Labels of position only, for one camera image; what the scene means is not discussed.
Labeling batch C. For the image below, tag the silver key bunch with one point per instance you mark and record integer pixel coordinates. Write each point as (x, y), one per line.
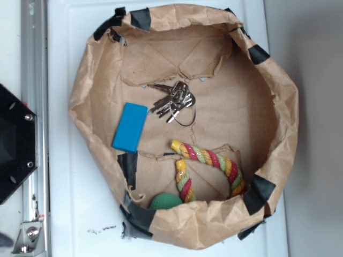
(178, 98)

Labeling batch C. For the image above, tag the blue rectangular block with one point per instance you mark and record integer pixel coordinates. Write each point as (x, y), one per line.
(130, 128)

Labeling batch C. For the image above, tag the green ball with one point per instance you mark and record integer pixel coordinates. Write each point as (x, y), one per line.
(165, 201)

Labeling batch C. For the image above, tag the brown paper-lined bin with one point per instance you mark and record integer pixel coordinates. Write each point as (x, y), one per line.
(247, 109)

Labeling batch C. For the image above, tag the multicolour rope toy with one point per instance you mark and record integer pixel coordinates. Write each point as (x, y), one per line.
(223, 163)

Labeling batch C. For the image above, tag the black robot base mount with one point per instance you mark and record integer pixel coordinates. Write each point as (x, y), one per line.
(18, 144)

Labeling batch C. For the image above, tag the aluminium frame rail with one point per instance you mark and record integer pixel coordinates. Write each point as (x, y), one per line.
(34, 235)

